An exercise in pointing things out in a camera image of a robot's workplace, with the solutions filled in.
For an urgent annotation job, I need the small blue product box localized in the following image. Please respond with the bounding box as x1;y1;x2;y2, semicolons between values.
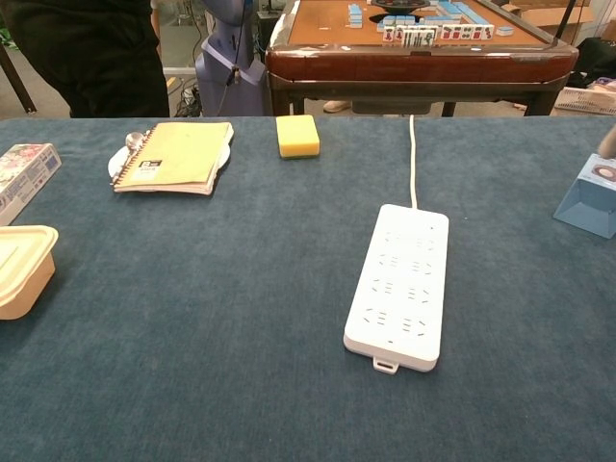
552;153;616;239

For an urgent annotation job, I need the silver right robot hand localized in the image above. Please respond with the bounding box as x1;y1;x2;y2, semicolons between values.
598;129;616;161

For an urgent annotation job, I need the white plate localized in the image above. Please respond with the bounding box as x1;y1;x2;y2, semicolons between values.
107;141;233;180

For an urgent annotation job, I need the yellow sponge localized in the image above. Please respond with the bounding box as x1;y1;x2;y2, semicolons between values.
274;114;322;161

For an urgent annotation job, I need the metal spoon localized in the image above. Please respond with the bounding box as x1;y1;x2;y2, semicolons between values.
111;130;147;187

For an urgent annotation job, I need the blue table cloth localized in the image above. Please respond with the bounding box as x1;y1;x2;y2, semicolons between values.
0;115;616;462

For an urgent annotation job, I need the black bag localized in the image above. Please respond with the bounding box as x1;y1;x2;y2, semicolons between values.
574;37;616;90

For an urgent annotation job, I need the person in black clothes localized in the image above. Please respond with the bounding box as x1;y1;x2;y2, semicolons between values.
0;0;171;119

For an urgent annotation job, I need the white cable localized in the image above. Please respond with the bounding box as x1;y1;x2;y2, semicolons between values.
407;114;421;211

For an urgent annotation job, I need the mahjong tile row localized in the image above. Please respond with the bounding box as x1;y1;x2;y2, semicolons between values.
381;22;497;48

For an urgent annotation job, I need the brown mahjong table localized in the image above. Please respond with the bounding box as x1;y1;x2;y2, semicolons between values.
264;0;580;118

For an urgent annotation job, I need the white plastic basket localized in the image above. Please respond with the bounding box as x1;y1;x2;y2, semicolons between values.
552;86;616;117

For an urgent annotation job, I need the white power strip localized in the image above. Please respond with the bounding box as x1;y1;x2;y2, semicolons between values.
342;202;451;375

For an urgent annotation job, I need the floral print carton box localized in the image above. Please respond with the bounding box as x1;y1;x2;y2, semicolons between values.
0;141;64;228

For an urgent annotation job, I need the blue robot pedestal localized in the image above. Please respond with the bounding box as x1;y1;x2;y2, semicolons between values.
193;0;272;118

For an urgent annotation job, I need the beige lidded lunch box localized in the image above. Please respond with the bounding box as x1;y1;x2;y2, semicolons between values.
0;224;61;321

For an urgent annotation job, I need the yellow spiral notebook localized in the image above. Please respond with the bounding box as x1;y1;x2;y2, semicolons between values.
113;120;236;197

